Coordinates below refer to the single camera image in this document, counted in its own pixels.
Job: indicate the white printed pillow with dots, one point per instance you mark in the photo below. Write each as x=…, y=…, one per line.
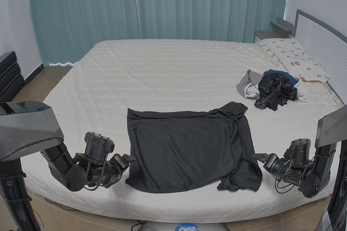
x=295, y=59

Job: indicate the pile of clothes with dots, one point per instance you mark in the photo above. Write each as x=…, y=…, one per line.
x=273, y=91

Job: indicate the grey bedside table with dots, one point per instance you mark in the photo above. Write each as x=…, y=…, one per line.
x=267, y=34

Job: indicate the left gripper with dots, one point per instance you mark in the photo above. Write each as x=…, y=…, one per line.
x=119, y=166

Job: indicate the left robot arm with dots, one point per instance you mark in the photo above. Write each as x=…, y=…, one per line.
x=32, y=127

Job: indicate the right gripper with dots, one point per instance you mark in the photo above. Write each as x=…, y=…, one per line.
x=273, y=163

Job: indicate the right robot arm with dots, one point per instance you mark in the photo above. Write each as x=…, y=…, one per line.
x=330, y=127

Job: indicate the black chest of drawers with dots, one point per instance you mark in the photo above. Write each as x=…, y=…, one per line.
x=9, y=75

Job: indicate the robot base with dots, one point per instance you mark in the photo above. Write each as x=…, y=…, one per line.
x=162, y=227

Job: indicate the bed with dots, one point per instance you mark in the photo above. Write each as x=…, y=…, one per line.
x=162, y=75

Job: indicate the black T-shirt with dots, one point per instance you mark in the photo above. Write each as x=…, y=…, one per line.
x=184, y=148

